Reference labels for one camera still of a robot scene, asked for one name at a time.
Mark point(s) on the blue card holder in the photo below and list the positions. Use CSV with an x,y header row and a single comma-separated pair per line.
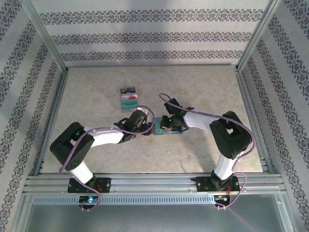
x,y
179,132

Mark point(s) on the aluminium front rail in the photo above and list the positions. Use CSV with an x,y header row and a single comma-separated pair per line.
x,y
154,181

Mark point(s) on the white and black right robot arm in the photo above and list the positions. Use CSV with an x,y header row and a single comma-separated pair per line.
x,y
200,122

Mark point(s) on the aluminium side rail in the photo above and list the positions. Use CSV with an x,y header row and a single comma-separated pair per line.
x,y
250,108
51,120

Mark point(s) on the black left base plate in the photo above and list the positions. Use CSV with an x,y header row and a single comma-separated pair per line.
x,y
105,184

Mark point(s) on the controller board with green light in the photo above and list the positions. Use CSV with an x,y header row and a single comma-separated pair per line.
x,y
90,199

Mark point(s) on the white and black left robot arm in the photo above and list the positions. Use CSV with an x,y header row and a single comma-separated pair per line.
x,y
106,137

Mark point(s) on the black card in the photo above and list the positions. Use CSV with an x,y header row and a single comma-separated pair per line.
x,y
128,90

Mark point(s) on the grey metal front panel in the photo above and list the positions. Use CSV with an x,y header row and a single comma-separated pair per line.
x,y
154,220

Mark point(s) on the white card with red circle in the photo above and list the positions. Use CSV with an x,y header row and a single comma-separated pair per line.
x,y
131,97

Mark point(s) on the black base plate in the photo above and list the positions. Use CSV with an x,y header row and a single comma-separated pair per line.
x,y
105,184
202,184

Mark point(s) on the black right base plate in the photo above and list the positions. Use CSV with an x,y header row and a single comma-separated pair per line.
x,y
202,184

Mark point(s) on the aluminium frame post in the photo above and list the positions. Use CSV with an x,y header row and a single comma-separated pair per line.
x,y
47,36
258,36

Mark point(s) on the blue card with chip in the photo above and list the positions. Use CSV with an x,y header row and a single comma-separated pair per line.
x,y
158,129

